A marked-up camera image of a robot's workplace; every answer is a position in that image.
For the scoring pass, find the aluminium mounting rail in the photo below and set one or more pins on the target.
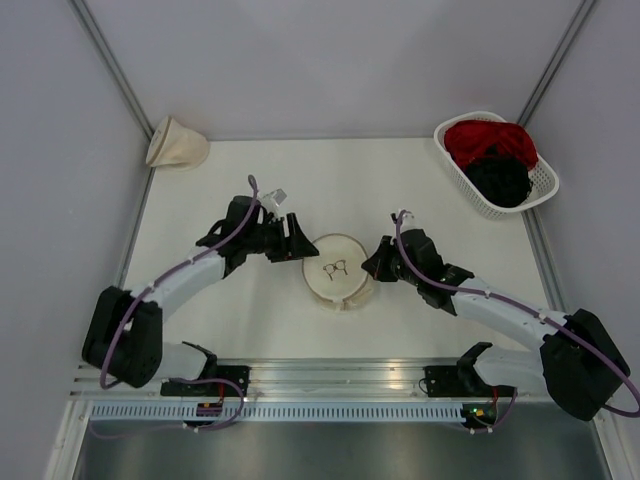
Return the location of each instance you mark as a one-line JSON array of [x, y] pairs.
[[291, 379]]

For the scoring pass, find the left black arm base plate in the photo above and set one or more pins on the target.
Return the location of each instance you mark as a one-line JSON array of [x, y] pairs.
[[217, 381]]

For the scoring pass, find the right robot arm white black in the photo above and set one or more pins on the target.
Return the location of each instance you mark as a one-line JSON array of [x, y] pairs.
[[570, 358]]

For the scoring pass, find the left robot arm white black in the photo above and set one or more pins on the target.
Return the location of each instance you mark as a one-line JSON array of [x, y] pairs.
[[125, 336]]

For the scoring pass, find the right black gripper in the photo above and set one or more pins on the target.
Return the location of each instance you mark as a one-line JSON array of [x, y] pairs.
[[378, 260]]

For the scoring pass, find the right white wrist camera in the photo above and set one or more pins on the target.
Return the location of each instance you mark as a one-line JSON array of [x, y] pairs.
[[403, 220]]

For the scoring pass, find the white slotted cable duct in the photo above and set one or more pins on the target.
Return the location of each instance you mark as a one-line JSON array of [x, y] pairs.
[[280, 411]]

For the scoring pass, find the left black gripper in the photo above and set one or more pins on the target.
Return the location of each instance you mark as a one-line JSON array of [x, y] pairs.
[[296, 246]]

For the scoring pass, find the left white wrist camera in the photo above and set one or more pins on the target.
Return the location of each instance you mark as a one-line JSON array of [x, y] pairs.
[[273, 200]]

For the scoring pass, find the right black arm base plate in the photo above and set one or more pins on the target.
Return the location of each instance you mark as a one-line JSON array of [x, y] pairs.
[[448, 381]]

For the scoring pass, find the white plastic laundry basket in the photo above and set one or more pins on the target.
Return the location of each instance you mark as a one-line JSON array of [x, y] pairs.
[[545, 182]]

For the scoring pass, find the black bra in basket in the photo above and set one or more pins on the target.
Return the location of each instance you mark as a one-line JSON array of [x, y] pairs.
[[501, 178]]

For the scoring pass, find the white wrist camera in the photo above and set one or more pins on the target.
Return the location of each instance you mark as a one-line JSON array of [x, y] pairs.
[[273, 200], [403, 220]]

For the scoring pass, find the red bra in basket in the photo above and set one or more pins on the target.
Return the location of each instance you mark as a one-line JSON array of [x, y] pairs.
[[468, 141]]

